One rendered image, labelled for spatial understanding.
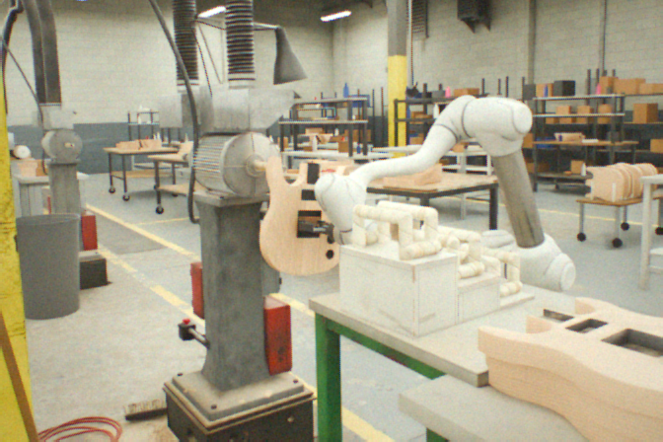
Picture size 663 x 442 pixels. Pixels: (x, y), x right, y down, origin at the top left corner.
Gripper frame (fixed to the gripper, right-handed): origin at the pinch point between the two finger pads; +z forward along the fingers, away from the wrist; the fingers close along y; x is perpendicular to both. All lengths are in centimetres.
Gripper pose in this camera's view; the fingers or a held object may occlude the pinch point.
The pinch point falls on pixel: (309, 224)
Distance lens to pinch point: 213.0
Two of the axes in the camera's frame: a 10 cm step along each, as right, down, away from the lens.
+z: -5.6, -0.8, 8.2
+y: 8.2, 0.2, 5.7
